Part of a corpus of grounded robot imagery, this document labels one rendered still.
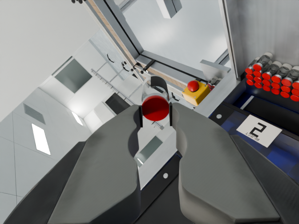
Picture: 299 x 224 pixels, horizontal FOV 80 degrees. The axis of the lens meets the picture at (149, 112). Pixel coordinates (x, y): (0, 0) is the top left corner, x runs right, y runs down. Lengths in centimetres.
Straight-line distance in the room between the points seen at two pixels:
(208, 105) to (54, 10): 137
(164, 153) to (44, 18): 138
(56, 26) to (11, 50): 37
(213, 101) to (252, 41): 20
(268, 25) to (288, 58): 9
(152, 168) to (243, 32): 45
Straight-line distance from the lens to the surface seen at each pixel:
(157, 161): 59
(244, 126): 56
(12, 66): 171
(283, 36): 50
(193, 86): 64
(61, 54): 172
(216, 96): 63
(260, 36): 53
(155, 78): 16
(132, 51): 122
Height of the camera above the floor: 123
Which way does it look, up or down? 6 degrees down
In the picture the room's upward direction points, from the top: 136 degrees counter-clockwise
